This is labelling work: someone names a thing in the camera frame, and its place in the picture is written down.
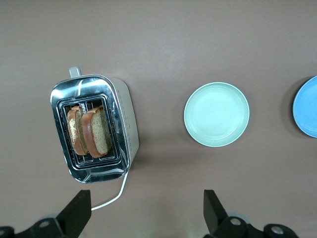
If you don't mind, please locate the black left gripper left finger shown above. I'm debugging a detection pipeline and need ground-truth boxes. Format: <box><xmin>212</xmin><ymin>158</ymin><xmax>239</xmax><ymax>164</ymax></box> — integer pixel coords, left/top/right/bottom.
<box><xmin>0</xmin><ymin>189</ymin><xmax>92</xmax><ymax>238</ymax></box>

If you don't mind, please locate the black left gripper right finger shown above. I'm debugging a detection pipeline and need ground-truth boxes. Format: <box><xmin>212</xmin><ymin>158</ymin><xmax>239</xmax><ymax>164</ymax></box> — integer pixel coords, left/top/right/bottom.
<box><xmin>203</xmin><ymin>189</ymin><xmax>297</xmax><ymax>238</ymax></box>

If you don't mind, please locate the brown bread slice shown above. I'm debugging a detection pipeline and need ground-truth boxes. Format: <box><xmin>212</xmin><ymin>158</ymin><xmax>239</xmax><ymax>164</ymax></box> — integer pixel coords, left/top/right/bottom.
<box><xmin>81</xmin><ymin>105</ymin><xmax>113</xmax><ymax>159</ymax></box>
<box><xmin>67</xmin><ymin>105</ymin><xmax>90</xmax><ymax>156</ymax></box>

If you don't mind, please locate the green plate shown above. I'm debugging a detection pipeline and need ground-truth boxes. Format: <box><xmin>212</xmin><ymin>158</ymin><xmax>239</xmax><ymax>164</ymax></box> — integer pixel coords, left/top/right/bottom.
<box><xmin>183</xmin><ymin>82</ymin><xmax>250</xmax><ymax>147</ymax></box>

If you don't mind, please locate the blue plate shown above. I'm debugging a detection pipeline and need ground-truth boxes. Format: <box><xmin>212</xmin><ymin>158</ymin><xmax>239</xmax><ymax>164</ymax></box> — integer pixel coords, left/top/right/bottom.
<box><xmin>292</xmin><ymin>75</ymin><xmax>317</xmax><ymax>138</ymax></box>

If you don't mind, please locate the chrome and beige toaster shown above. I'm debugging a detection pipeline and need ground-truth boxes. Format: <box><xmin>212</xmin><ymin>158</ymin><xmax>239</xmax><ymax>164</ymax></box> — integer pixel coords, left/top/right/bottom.
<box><xmin>50</xmin><ymin>66</ymin><xmax>140</xmax><ymax>184</ymax></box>

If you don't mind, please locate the white toaster power cable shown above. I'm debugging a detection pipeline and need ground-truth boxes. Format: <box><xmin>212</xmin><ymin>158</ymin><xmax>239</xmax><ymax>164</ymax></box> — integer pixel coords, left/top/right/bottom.
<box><xmin>91</xmin><ymin>172</ymin><xmax>129</xmax><ymax>211</ymax></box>

